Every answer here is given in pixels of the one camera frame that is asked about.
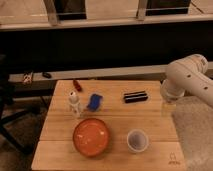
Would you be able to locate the translucent gripper tool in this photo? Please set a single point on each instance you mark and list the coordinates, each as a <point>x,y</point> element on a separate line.
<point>168,107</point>

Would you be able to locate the red white item on ledge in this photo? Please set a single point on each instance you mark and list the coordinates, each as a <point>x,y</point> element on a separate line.
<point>27,78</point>

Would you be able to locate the black rectangular box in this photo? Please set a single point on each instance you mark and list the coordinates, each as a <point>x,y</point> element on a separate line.
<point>135,97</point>

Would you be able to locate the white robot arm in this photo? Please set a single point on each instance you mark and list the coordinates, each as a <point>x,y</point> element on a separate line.
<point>186,74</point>

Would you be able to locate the orange bowl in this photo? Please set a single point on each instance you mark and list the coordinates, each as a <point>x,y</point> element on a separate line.
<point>91,137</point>

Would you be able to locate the small red object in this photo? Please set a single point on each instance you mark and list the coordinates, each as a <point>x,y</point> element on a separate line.
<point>77,85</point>

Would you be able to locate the clear plastic bottle white cap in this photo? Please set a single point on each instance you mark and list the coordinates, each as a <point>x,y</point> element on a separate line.
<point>75,104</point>

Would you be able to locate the small black object on ledge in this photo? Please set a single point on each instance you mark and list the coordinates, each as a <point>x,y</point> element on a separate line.
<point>46,75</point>

